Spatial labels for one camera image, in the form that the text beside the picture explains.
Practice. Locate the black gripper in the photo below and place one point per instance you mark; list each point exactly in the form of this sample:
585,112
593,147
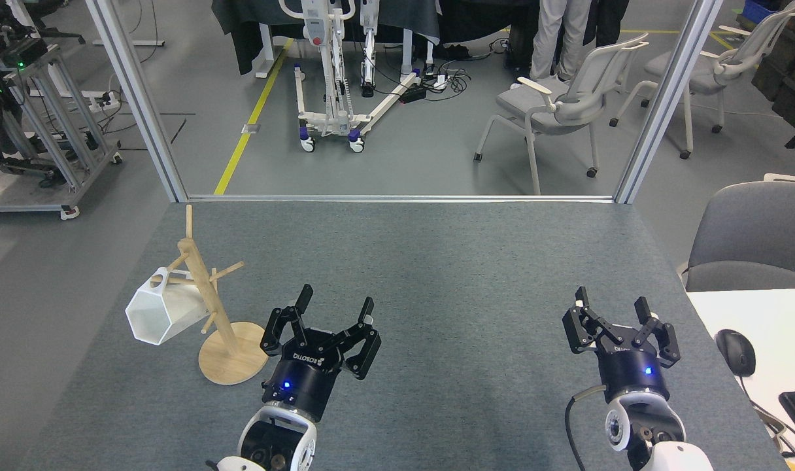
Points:
306,376
633,369

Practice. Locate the white hexagonal cup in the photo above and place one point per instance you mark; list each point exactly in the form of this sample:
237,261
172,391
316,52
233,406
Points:
169,311

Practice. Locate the wooden cup rack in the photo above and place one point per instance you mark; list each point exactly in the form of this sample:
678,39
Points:
234,356

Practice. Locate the dark storage crates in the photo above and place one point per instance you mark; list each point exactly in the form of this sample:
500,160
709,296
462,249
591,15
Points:
793,91

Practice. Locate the black computer mouse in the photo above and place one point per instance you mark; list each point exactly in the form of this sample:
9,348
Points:
737,352

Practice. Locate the white desk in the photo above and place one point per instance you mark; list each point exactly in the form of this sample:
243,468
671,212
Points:
777,327

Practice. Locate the dark grey office chair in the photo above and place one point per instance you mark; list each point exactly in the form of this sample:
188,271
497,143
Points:
757,229

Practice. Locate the white wheeled stand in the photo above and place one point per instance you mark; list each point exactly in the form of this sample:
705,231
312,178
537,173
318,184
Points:
335,121

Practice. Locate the silver floor plate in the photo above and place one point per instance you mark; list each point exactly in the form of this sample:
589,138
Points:
251,129

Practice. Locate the black power strip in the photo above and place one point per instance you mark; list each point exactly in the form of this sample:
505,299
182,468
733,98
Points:
412,95

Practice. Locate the person in light trousers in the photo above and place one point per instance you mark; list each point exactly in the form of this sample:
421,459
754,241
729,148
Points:
548,39

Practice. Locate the person in black trousers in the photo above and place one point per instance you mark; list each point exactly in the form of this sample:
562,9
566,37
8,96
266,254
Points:
610,19

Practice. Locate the table with dark cloth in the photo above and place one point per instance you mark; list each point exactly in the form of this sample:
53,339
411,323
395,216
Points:
240,26

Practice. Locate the white floor power strip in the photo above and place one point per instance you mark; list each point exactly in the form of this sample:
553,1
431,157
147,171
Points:
103,99

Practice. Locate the blue bin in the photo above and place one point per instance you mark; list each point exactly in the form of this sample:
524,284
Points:
760,10

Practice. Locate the silver aluminium post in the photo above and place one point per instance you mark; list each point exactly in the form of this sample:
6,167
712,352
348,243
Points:
136,98
665,104

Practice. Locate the grey chair white frame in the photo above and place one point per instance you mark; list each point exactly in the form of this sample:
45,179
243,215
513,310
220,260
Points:
705,75
541,108

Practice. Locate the aluminium frame cart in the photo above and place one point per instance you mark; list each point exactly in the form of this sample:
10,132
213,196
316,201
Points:
18,190

